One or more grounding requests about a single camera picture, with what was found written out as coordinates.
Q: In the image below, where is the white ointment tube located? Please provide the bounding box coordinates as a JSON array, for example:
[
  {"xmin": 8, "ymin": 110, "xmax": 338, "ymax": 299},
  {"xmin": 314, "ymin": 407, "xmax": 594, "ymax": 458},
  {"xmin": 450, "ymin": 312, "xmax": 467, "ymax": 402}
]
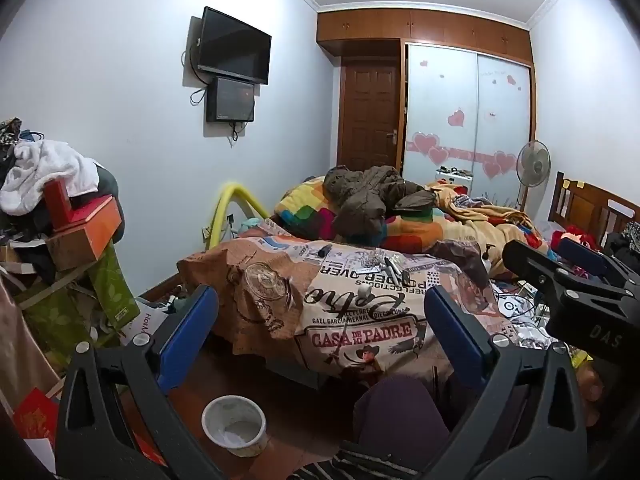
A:
[{"xmin": 388, "ymin": 254, "xmax": 405, "ymax": 274}]

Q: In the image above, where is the black sharpie marker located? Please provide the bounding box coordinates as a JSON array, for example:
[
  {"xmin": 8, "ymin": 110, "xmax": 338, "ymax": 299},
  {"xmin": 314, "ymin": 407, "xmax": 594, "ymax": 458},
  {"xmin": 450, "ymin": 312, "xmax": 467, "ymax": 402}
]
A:
[{"xmin": 384, "ymin": 258, "xmax": 400, "ymax": 287}]

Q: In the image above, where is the person's right hand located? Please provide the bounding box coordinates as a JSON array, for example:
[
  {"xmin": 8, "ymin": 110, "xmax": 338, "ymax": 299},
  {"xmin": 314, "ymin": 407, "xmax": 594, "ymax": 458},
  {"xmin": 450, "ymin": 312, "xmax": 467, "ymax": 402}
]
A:
[{"xmin": 576, "ymin": 360, "xmax": 603, "ymax": 427}]

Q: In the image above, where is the wooden headboard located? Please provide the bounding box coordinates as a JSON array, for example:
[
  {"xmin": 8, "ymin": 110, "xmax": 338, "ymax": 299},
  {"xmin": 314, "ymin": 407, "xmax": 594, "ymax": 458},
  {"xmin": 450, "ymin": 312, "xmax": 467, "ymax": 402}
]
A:
[{"xmin": 548, "ymin": 171, "xmax": 639, "ymax": 248}]

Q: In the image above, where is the white standing fan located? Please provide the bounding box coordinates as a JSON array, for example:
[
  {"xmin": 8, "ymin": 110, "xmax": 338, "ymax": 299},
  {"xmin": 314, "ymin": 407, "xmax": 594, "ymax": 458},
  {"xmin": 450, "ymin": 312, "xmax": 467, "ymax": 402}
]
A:
[{"xmin": 515, "ymin": 140, "xmax": 552, "ymax": 210}]

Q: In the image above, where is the green leaf pattern bag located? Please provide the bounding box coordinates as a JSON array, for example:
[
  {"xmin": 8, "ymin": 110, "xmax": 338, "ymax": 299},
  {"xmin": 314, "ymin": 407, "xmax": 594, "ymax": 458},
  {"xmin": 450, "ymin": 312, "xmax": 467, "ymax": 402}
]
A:
[{"xmin": 16, "ymin": 244, "xmax": 140, "ymax": 368}]

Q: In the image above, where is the purple trouser knee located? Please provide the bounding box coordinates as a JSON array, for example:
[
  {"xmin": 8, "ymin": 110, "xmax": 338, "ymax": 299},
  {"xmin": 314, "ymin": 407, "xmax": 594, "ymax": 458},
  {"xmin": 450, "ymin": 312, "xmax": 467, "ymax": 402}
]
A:
[{"xmin": 352, "ymin": 375, "xmax": 449, "ymax": 469}]

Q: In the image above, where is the sliding wardrobe with hearts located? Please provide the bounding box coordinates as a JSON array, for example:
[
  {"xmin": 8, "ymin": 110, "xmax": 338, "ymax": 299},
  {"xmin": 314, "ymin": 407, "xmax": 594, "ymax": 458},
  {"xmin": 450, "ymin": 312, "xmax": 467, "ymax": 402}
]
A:
[{"xmin": 402, "ymin": 44, "xmax": 532, "ymax": 209}]

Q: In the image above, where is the brown puffer jacket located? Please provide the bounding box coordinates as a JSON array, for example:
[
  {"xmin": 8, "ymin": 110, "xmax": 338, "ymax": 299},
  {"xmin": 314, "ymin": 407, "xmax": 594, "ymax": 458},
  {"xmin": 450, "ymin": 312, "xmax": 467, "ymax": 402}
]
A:
[{"xmin": 323, "ymin": 166, "xmax": 436, "ymax": 246}]

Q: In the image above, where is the newspaper print quilt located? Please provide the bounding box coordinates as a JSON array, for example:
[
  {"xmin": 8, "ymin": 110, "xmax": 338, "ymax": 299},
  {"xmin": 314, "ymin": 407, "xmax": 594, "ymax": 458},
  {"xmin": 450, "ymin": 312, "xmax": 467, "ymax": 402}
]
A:
[{"xmin": 177, "ymin": 220, "xmax": 515, "ymax": 384}]

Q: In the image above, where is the orange shoe box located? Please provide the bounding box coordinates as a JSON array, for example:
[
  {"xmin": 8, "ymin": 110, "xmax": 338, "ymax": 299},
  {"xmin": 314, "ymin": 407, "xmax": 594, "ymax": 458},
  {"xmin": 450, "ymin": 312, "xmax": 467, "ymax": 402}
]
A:
[{"xmin": 47, "ymin": 196, "xmax": 122, "ymax": 271}]

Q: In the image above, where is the brown wooden door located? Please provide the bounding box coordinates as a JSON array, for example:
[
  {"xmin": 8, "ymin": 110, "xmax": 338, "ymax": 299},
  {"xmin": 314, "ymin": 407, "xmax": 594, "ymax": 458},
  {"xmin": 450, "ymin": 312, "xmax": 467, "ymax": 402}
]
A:
[{"xmin": 336, "ymin": 58, "xmax": 400, "ymax": 170}]

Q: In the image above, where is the colourful checked blanket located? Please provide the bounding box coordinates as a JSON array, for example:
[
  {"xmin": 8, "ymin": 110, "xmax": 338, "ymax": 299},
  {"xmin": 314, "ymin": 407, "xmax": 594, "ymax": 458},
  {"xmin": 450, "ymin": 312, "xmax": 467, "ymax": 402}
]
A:
[{"xmin": 274, "ymin": 177, "xmax": 551, "ymax": 278}]

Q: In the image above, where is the red box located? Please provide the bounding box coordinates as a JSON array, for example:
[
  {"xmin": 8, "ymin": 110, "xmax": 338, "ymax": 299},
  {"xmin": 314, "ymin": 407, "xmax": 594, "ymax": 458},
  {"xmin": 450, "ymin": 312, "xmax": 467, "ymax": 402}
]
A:
[{"xmin": 43, "ymin": 178, "xmax": 73, "ymax": 231}]

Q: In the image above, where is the yellow foam tube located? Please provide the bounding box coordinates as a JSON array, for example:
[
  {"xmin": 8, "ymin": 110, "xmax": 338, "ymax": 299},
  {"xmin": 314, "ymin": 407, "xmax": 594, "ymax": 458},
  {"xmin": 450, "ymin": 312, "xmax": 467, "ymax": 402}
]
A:
[{"xmin": 203, "ymin": 182, "xmax": 270, "ymax": 250}]

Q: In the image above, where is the white cloth pile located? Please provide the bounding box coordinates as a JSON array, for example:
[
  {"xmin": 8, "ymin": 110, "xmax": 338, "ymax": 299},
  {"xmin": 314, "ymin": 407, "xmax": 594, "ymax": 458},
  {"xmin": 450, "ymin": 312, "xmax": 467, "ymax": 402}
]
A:
[{"xmin": 1, "ymin": 140, "xmax": 100, "ymax": 216}]

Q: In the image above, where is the small black wall monitor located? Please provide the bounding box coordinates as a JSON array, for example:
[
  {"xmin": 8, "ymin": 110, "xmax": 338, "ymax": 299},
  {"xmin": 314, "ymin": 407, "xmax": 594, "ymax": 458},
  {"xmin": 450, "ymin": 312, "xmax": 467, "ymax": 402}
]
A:
[{"xmin": 205, "ymin": 77, "xmax": 255, "ymax": 122}]

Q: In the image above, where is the wall mounted black television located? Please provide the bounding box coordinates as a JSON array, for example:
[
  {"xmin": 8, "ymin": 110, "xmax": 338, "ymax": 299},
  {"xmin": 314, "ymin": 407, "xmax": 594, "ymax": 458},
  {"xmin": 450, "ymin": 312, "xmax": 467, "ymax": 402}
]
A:
[{"xmin": 195, "ymin": 6, "xmax": 271, "ymax": 84}]

